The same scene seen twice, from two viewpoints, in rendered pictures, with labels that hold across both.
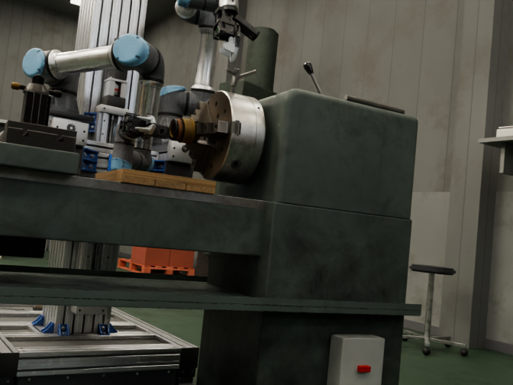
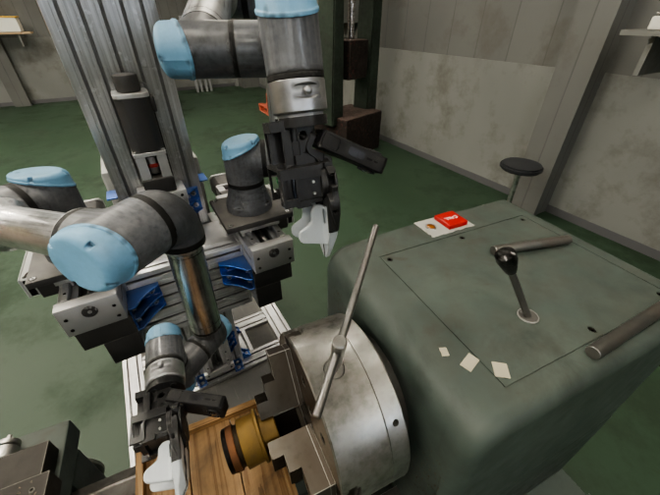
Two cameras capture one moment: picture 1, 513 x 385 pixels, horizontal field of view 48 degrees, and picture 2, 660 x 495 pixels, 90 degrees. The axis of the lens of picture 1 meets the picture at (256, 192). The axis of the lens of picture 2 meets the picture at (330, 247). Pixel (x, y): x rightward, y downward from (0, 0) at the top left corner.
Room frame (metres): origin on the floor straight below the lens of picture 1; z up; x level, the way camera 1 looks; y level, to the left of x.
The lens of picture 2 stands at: (1.70, 0.11, 1.69)
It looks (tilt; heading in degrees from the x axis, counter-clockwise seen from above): 35 degrees down; 3
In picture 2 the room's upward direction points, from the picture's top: straight up
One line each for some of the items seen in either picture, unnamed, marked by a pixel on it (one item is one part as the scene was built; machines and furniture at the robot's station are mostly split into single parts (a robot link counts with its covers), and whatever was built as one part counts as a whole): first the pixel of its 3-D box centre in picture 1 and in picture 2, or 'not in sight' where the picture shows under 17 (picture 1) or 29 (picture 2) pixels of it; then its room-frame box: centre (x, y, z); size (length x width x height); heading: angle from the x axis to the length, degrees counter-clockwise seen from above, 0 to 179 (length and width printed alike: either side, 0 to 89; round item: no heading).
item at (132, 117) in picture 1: (135, 126); (162, 416); (2.00, 0.44, 1.08); 0.12 x 0.09 x 0.08; 27
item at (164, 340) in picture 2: (126, 131); (164, 350); (2.14, 0.51, 1.08); 0.11 x 0.08 x 0.09; 27
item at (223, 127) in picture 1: (217, 129); (310, 467); (1.92, 0.15, 1.09); 0.12 x 0.11 x 0.05; 28
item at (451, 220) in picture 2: not in sight; (450, 221); (2.45, -0.16, 1.26); 0.06 x 0.06 x 0.02; 28
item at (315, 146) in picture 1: (315, 160); (475, 333); (2.24, -0.22, 1.06); 0.59 x 0.48 x 0.39; 118
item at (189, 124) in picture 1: (185, 131); (252, 438); (1.97, 0.26, 1.08); 0.09 x 0.09 x 0.09; 29
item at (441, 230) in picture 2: not in sight; (442, 233); (2.43, -0.15, 1.23); 0.13 x 0.08 x 0.06; 118
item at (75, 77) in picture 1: (63, 75); (46, 194); (2.40, 0.85, 1.33); 0.13 x 0.12 x 0.14; 160
